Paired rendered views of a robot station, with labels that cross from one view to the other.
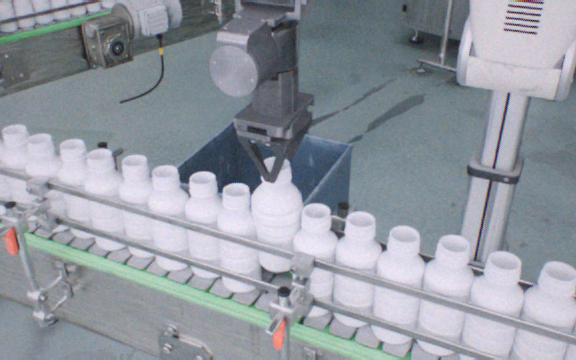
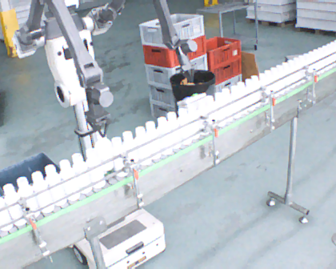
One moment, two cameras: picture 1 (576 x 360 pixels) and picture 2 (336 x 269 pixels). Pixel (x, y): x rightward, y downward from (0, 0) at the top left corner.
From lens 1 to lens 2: 1.12 m
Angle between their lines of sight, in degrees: 48
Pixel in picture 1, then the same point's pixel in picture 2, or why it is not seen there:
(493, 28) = (74, 82)
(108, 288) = (60, 224)
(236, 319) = (110, 193)
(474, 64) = (72, 96)
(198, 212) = (82, 166)
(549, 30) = not seen: hidden behind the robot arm
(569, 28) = not seen: hidden behind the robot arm
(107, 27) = not seen: outside the picture
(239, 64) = (108, 96)
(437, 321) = (157, 146)
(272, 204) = (107, 143)
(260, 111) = (98, 114)
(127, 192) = (54, 178)
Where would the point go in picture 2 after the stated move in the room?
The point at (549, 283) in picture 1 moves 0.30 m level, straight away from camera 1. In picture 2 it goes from (172, 117) to (136, 99)
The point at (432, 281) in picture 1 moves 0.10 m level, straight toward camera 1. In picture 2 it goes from (152, 135) to (170, 142)
